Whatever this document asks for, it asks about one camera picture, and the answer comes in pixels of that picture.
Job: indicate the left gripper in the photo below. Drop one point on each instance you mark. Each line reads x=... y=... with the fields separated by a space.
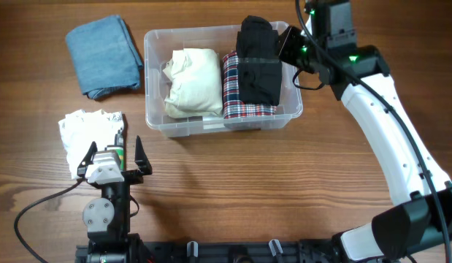
x=136 y=176

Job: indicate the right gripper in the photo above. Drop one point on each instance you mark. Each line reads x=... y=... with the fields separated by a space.
x=291 y=36

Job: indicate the black garment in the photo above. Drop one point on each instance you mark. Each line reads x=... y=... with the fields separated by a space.
x=259 y=69

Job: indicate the white printed t-shirt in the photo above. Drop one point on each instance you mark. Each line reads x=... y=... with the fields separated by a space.
x=80 y=128

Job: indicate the red plaid shirt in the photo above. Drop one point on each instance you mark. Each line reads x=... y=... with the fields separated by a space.
x=233 y=106

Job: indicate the cream garment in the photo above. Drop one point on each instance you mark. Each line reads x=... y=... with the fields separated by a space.
x=196 y=88

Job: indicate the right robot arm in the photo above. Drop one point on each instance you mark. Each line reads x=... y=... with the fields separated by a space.
x=421 y=192

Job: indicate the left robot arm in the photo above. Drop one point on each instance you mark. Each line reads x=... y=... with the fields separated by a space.
x=107 y=218

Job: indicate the clear plastic storage container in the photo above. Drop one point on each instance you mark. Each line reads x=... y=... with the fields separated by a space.
x=158 y=47

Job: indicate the folded blue denim jeans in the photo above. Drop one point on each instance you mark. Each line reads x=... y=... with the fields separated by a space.
x=104 y=56

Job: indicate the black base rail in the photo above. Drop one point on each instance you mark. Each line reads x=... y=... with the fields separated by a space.
x=303 y=251

